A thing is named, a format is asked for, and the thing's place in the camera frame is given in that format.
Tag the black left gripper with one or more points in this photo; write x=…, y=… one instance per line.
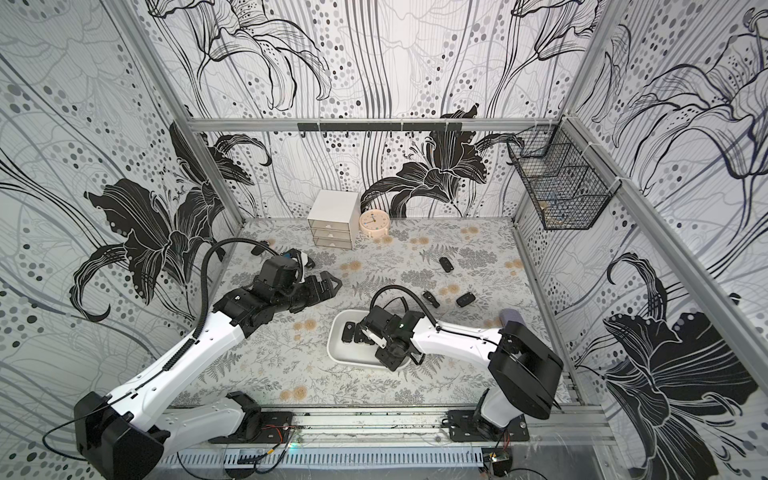
x=315, y=295

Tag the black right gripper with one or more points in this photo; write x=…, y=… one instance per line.
x=365, y=330

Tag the black mercedes key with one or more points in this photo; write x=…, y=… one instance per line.
x=427, y=295

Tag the white rectangular storage tray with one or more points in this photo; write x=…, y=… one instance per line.
x=359, y=354

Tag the black flip key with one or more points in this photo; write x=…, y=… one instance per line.
x=446, y=264
x=348, y=332
x=465, y=299

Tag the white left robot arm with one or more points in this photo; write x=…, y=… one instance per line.
x=127, y=432

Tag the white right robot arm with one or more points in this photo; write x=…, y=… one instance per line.
x=526, y=371

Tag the white mini drawer cabinet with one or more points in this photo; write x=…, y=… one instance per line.
x=334, y=219

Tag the pink round alarm clock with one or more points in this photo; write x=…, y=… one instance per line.
x=375, y=223

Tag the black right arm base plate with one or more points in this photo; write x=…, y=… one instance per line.
x=494, y=418

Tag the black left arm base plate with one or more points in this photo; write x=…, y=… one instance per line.
x=257, y=426

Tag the black wire wall basket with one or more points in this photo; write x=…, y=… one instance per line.
x=554, y=165

